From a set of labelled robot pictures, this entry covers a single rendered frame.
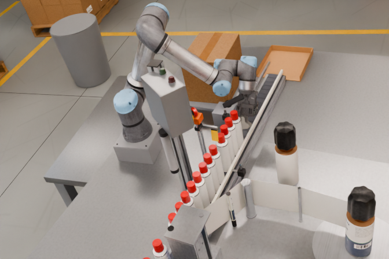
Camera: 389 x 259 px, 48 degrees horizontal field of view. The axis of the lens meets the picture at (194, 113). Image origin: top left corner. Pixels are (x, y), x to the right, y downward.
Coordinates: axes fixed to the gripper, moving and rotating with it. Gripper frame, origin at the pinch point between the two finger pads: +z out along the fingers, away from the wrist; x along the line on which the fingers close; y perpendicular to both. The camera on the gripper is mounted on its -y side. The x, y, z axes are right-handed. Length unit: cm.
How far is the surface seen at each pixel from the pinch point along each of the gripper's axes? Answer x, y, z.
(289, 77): 58, 7, -22
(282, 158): -25.6, 28.3, 1.4
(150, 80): -59, -12, -28
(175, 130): -57, -3, -11
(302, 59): 75, 9, -32
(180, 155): -34.4, -12.5, 5.8
